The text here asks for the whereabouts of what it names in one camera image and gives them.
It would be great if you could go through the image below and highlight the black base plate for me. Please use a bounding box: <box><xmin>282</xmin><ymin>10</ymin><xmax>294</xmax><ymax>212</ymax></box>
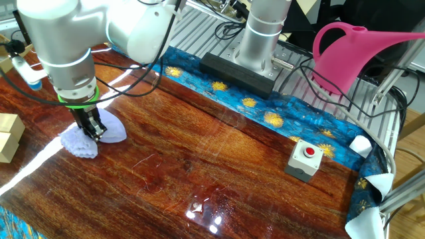
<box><xmin>199</xmin><ymin>52</ymin><xmax>276</xmax><ymax>100</ymax></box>

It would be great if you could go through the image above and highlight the black cable bundle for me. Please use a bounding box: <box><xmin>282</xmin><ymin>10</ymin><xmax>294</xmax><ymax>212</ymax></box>
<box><xmin>277</xmin><ymin>56</ymin><xmax>421</xmax><ymax>120</ymax></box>

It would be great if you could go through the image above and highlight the green adapter ring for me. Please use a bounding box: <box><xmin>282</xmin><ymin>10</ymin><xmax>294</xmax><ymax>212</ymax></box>
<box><xmin>56</xmin><ymin>86</ymin><xmax>100</xmax><ymax>110</ymax></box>

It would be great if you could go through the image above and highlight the tan wooden block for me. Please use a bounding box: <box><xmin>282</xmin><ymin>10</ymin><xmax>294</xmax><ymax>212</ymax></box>
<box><xmin>0</xmin><ymin>131</ymin><xmax>20</xmax><ymax>163</ymax></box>
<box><xmin>0</xmin><ymin>112</ymin><xmax>26</xmax><ymax>134</ymax></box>

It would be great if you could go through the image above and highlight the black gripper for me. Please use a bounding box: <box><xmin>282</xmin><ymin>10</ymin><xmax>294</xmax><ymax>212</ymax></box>
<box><xmin>70</xmin><ymin>105</ymin><xmax>108</xmax><ymax>143</ymax></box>

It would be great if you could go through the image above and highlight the red push button box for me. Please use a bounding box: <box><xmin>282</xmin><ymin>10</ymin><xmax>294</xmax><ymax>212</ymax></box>
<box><xmin>284</xmin><ymin>139</ymin><xmax>324</xmax><ymax>183</ymax></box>

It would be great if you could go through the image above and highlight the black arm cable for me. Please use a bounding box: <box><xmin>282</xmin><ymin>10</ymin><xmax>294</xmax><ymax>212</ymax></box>
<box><xmin>0</xmin><ymin>0</ymin><xmax>183</xmax><ymax>107</ymax></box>

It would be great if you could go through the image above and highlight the pink watering can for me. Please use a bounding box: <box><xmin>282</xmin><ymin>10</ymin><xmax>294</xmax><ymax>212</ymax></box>
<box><xmin>311</xmin><ymin>21</ymin><xmax>425</xmax><ymax>96</ymax></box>

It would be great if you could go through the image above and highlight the aluminium frame post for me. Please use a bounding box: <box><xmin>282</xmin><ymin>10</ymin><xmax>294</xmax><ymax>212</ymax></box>
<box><xmin>371</xmin><ymin>38</ymin><xmax>425</xmax><ymax>106</ymax></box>
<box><xmin>378</xmin><ymin>169</ymin><xmax>425</xmax><ymax>213</ymax></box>

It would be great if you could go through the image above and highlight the thick grey cable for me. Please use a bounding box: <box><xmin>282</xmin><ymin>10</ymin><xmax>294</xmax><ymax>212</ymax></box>
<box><xmin>292</xmin><ymin>64</ymin><xmax>398</xmax><ymax>177</ymax></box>

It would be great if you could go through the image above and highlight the glossy wood grain mat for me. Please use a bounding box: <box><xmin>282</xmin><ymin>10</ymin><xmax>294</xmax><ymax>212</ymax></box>
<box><xmin>0</xmin><ymin>42</ymin><xmax>361</xmax><ymax>239</ymax></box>

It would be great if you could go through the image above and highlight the coiled black cable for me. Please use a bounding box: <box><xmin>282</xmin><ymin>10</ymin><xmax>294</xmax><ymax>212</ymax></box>
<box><xmin>214</xmin><ymin>20</ymin><xmax>248</xmax><ymax>41</ymax></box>

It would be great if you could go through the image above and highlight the black metal crate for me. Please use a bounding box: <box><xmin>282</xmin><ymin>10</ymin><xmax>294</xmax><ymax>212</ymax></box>
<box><xmin>12</xmin><ymin>9</ymin><xmax>33</xmax><ymax>44</ymax></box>

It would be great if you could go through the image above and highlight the blue starry tablecloth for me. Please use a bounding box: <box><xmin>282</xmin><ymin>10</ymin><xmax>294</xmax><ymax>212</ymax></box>
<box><xmin>0</xmin><ymin>42</ymin><xmax>396</xmax><ymax>239</ymax></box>

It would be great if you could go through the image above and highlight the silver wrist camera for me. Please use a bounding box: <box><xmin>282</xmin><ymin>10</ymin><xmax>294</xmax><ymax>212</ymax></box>
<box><xmin>9</xmin><ymin>54</ymin><xmax>44</xmax><ymax>91</ymax></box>

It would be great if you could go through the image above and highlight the white fluffy cleaning cloth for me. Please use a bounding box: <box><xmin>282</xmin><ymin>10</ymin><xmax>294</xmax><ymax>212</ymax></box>
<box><xmin>59</xmin><ymin>108</ymin><xmax>128</xmax><ymax>159</ymax></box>

